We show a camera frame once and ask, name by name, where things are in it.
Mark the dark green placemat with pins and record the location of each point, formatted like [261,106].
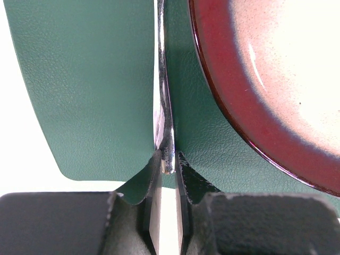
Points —
[90,70]

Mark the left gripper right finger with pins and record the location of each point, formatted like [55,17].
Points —
[214,222]

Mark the silver fork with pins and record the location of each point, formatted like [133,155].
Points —
[162,110]

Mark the red rimmed beige plate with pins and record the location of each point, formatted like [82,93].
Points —
[265,79]

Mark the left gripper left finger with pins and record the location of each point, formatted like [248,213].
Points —
[124,221]

